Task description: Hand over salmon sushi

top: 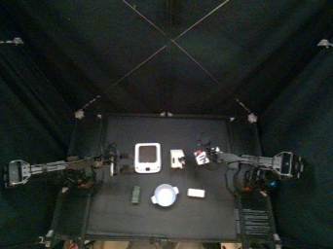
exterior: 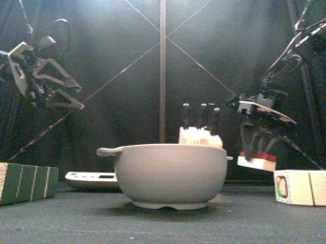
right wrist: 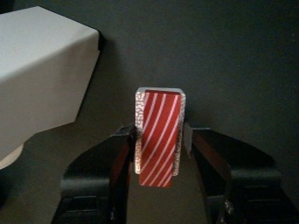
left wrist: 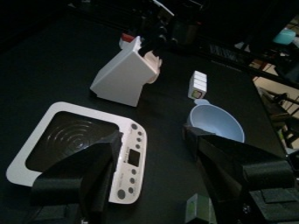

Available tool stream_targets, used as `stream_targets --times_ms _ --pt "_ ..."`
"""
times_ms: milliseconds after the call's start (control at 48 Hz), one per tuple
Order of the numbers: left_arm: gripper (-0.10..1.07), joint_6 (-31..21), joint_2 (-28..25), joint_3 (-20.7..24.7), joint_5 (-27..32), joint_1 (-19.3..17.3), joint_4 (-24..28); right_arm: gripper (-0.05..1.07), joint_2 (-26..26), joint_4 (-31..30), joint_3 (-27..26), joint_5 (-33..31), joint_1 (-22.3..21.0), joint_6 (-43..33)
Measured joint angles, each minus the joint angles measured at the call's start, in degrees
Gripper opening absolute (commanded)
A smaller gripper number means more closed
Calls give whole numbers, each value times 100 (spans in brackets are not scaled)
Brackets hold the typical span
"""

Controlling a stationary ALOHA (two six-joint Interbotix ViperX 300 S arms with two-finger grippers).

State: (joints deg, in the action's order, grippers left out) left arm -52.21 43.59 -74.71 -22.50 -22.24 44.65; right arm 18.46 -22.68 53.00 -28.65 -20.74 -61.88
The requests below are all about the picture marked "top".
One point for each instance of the salmon sushi toy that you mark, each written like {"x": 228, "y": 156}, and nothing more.
{"x": 201, "y": 157}

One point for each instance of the white tray with dark centre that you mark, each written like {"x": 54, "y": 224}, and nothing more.
{"x": 147, "y": 158}

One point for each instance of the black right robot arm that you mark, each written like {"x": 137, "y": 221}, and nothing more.
{"x": 260, "y": 161}

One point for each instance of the white rectangular toy block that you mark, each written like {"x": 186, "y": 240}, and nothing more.
{"x": 195, "y": 193}

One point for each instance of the white text label sticker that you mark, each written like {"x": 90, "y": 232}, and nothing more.
{"x": 256, "y": 222}

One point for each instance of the silver frame corner bracket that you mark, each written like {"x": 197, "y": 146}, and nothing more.
{"x": 79, "y": 113}
{"x": 252, "y": 117}
{"x": 324, "y": 43}
{"x": 16, "y": 41}

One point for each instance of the white sushi toy box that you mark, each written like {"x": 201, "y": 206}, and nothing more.
{"x": 177, "y": 158}

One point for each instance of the green toy stick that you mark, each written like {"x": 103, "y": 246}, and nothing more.
{"x": 135, "y": 194}

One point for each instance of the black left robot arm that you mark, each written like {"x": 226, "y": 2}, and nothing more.
{"x": 47, "y": 167}

